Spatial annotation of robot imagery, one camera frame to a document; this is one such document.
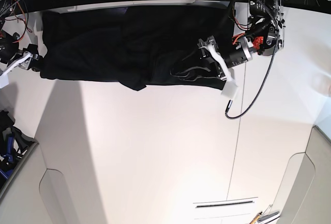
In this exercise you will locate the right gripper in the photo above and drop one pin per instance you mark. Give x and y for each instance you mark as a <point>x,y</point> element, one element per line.
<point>27,58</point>

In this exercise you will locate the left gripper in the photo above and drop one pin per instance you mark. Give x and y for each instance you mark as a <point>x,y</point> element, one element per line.
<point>216,65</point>

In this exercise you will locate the black T-shirt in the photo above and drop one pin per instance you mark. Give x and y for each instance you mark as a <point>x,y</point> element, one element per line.
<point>134,46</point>

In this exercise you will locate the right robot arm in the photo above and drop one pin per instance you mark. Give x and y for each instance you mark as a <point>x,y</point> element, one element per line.
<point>13,10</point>

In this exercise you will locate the yellow pencil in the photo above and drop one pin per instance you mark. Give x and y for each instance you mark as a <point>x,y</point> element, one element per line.
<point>256,218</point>

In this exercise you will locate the grey pen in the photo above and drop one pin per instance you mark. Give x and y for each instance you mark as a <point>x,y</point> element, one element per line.
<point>269,218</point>

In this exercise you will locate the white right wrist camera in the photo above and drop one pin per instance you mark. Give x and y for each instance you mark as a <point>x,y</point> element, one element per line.
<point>4,81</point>

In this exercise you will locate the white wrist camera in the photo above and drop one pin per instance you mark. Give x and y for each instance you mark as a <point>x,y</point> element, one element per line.
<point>4,81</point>
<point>230,90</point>

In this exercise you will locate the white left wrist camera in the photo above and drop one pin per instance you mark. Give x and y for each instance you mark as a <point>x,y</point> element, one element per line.
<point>230,90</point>

